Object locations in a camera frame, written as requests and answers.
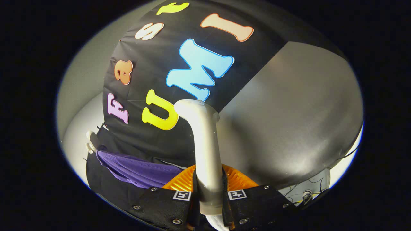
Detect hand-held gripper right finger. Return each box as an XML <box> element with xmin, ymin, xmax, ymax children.
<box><xmin>222</xmin><ymin>164</ymin><xmax>299</xmax><ymax>231</ymax></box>

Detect white garment steamer head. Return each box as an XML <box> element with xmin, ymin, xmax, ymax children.
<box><xmin>174</xmin><ymin>99</ymin><xmax>225</xmax><ymax>215</ymax></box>

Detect cream plastic clothes hanger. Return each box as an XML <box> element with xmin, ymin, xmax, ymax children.
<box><xmin>86</xmin><ymin>130</ymin><xmax>98</xmax><ymax>154</ymax></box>

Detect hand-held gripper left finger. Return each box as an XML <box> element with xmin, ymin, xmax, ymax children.
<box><xmin>128</xmin><ymin>164</ymin><xmax>199</xmax><ymax>231</ymax></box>

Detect purple jacket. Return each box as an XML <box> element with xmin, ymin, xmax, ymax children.
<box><xmin>96</xmin><ymin>150</ymin><xmax>182</xmax><ymax>189</ymax></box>

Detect thin black cables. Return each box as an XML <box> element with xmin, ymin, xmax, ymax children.
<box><xmin>283</xmin><ymin>146</ymin><xmax>358</xmax><ymax>206</ymax></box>

